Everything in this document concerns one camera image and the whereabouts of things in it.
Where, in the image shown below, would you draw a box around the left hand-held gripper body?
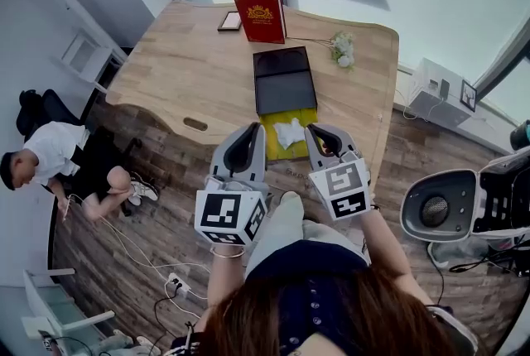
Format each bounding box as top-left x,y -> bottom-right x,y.
194,174 -> 270,247

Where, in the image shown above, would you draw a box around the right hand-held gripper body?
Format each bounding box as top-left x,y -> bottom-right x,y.
308,150 -> 372,222

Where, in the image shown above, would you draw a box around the black and yellow tray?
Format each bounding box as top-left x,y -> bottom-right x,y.
252,46 -> 319,162

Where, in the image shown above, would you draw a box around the person's right forearm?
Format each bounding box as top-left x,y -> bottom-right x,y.
358,192 -> 436,308

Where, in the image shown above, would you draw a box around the person's left forearm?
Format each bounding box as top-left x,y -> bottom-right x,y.
194,242 -> 248,326

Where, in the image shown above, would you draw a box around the white air purifier unit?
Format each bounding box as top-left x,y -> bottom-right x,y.
407,57 -> 477,127

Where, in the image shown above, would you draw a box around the red book with gold emblem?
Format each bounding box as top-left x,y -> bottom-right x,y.
231,0 -> 287,45

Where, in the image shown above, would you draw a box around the person's beige trousers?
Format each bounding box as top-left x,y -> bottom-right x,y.
244,190 -> 369,281

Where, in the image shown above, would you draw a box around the white power strip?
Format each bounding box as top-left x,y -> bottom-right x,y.
167,272 -> 194,298

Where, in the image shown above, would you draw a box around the grey and white device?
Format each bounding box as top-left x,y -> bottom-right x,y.
399,147 -> 530,279

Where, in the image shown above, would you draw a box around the person's dark buttoned top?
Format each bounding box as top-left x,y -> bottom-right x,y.
243,238 -> 369,356

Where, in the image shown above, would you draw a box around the white artificial flower sprig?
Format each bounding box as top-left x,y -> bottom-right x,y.
287,30 -> 357,72

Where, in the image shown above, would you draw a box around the black framed picture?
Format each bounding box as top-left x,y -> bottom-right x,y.
459,79 -> 479,113

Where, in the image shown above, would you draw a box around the black white striped cloth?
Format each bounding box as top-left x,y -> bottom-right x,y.
163,320 -> 204,356

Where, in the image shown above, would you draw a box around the white shelf unit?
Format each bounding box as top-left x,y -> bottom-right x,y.
51,29 -> 128,93

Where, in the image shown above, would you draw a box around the dark cylinder teal top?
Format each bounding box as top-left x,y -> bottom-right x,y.
508,120 -> 530,152

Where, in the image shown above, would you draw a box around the black office chair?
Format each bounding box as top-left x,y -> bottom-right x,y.
15,88 -> 144,219

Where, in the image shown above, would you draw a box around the white chair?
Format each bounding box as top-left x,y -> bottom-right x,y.
20,267 -> 116,341

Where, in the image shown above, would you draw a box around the thin gold bracelet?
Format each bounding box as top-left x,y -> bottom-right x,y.
210,246 -> 247,259

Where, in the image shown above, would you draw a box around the white charging cable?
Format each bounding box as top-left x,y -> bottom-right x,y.
68,193 -> 212,320

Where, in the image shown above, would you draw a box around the black power cable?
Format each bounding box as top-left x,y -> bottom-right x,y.
153,279 -> 195,341

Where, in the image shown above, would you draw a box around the small dark picture frame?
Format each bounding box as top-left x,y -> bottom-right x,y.
217,10 -> 243,33

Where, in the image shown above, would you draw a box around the thin black floor cable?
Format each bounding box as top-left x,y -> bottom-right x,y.
428,250 -> 498,305

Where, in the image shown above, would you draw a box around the grey shoulder strap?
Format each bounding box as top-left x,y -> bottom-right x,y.
426,304 -> 479,356

